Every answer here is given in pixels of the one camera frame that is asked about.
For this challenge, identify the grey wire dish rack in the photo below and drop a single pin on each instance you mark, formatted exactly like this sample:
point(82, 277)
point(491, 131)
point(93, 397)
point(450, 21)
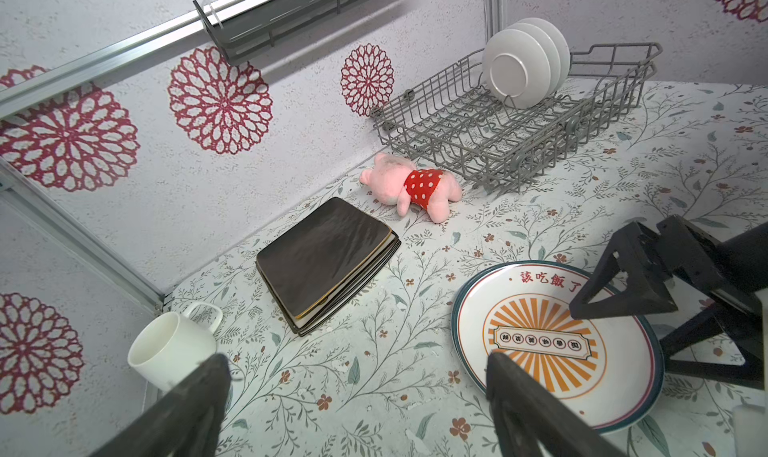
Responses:
point(452, 121)

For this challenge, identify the grey wall shelf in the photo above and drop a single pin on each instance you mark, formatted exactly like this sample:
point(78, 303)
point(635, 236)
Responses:
point(262, 27)

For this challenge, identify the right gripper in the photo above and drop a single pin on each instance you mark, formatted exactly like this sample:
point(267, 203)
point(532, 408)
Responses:
point(724, 341)

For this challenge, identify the pink plush pig toy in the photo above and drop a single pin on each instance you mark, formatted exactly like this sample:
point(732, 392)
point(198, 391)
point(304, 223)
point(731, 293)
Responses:
point(398, 182)

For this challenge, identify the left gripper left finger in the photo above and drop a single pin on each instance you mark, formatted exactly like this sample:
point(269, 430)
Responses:
point(186, 421)

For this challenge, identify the white mug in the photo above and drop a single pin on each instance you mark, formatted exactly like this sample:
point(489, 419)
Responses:
point(172, 346)

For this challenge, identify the white round plate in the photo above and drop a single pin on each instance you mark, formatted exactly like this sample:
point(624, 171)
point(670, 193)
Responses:
point(560, 43)
point(516, 69)
point(550, 50)
point(609, 371)

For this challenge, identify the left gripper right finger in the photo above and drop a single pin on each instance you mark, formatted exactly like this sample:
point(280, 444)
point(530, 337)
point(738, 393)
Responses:
point(530, 421)

